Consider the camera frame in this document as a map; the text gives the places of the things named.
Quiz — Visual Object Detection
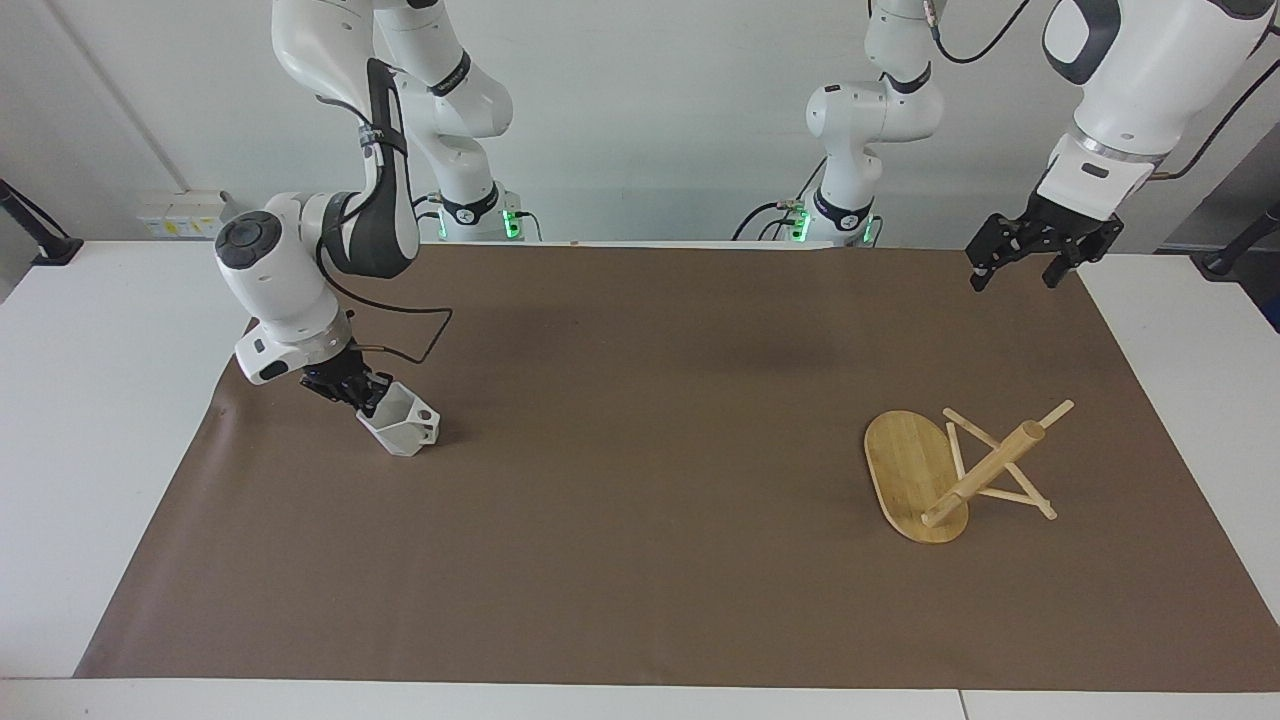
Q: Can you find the black cable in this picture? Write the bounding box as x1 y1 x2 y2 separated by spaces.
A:
927 0 1034 66
732 158 828 243
316 230 455 366
1148 58 1280 183

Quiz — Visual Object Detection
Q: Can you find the white wall socket strip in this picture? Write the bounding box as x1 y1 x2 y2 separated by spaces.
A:
136 189 230 240

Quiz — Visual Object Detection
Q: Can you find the black stand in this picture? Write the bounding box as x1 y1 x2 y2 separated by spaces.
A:
0 179 84 267
1194 203 1280 278

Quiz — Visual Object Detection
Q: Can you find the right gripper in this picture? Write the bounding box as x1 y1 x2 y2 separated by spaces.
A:
299 344 370 403

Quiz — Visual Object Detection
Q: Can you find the white angular cup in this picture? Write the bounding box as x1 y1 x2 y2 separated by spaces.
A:
356 381 443 459

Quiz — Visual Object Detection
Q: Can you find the wooden cup rack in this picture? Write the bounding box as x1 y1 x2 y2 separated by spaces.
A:
863 399 1077 546

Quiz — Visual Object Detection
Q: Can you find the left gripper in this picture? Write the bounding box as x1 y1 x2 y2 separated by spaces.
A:
965 193 1124 293

